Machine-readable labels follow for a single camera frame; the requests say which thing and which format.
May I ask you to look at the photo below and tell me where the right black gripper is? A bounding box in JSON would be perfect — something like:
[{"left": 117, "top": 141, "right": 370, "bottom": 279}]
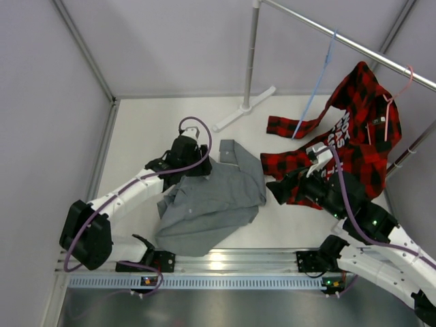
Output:
[{"left": 266, "top": 161, "right": 345, "bottom": 220}]

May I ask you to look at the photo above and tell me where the grey button shirt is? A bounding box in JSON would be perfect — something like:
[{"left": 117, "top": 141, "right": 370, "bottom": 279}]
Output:
[{"left": 154, "top": 140, "right": 266, "bottom": 257}]

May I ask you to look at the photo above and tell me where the light blue plastic hanger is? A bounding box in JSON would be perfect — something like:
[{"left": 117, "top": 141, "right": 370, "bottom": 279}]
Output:
[{"left": 290, "top": 28, "right": 340, "bottom": 140}]

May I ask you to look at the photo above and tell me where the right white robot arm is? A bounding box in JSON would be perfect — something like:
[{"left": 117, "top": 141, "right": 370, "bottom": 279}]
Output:
[{"left": 266, "top": 168, "right": 435, "bottom": 326}]

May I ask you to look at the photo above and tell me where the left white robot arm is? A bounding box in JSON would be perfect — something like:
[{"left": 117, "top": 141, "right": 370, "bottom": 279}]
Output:
[{"left": 59, "top": 136, "right": 212, "bottom": 272}]

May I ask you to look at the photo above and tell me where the red black plaid shirt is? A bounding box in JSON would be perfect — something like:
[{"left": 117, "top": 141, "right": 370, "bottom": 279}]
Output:
[{"left": 260, "top": 61, "right": 402, "bottom": 208}]

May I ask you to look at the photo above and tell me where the pink plastic hanger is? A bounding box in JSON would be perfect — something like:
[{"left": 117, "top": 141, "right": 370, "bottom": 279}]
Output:
[{"left": 384, "top": 65, "right": 414, "bottom": 142}]

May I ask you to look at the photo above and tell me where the metal clothes rack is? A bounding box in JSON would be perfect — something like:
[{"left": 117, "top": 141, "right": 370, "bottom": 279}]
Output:
[{"left": 211, "top": 1, "right": 435, "bottom": 176}]

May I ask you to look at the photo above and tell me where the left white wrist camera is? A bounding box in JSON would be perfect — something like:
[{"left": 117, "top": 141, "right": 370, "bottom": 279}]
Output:
[{"left": 180, "top": 126, "right": 200, "bottom": 141}]

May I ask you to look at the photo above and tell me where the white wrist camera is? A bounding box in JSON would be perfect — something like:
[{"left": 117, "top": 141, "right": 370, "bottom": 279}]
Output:
[
  {"left": 180, "top": 126, "right": 200, "bottom": 141},
  {"left": 306, "top": 142, "right": 333, "bottom": 178}
]

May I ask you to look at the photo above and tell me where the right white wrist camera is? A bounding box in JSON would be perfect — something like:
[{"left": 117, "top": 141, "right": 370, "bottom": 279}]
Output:
[{"left": 306, "top": 142, "right": 333, "bottom": 178}]

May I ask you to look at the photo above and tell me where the aluminium mounting rail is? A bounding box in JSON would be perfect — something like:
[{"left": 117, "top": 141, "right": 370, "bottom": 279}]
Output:
[{"left": 54, "top": 247, "right": 426, "bottom": 276}]

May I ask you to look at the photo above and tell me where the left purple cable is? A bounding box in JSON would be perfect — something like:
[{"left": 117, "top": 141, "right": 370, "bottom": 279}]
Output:
[{"left": 63, "top": 116, "right": 213, "bottom": 298}]

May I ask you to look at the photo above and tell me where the slotted cable duct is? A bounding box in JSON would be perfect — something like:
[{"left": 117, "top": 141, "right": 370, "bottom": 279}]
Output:
[{"left": 68, "top": 275, "right": 326, "bottom": 290}]

